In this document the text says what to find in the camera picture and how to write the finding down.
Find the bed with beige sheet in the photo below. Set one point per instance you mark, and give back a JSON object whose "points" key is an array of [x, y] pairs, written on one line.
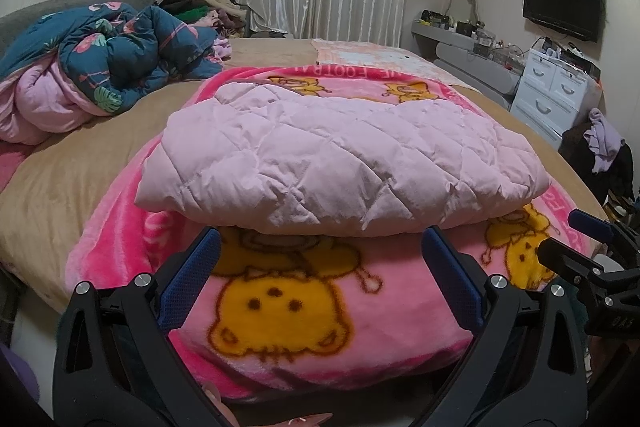
{"points": [[75, 167]]}

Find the purple cloth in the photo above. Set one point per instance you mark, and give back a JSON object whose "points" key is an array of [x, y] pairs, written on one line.
{"points": [[15, 372]]}

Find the clutter of small electronics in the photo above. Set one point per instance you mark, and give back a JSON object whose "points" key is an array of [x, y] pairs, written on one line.
{"points": [[470, 32]]}

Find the pile of clothes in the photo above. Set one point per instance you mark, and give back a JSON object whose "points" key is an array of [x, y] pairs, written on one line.
{"points": [[200, 9]]}

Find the purple garment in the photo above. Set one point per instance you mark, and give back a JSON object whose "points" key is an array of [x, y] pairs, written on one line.
{"points": [[602, 137]]}

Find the person's left hand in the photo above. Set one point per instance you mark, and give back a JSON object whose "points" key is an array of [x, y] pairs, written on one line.
{"points": [[220, 407]]}

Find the pink quilted jacket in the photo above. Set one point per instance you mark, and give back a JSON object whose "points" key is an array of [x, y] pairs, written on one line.
{"points": [[325, 157]]}

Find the light pink patterned sheet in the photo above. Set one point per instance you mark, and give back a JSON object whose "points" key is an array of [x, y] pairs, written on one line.
{"points": [[370, 57]]}

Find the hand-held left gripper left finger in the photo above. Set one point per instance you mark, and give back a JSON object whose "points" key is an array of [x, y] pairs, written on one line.
{"points": [[192, 272]]}

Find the black television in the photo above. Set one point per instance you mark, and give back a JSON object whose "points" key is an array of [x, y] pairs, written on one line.
{"points": [[560, 4]]}

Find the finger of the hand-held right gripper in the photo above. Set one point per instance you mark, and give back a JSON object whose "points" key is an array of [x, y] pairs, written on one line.
{"points": [[565, 257], [590, 222]]}

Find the white drawer cabinet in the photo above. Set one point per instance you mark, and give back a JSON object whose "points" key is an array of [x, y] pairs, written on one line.
{"points": [[545, 87]]}

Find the blue floral duvet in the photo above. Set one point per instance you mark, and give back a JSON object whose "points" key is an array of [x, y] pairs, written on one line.
{"points": [[125, 52]]}

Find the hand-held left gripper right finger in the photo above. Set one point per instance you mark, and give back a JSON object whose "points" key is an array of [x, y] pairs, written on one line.
{"points": [[450, 277]]}

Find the pink printed blanket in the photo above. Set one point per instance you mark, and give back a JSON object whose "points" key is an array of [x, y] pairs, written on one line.
{"points": [[400, 307]]}

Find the dark clothes heap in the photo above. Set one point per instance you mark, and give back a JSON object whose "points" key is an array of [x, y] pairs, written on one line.
{"points": [[575, 147]]}

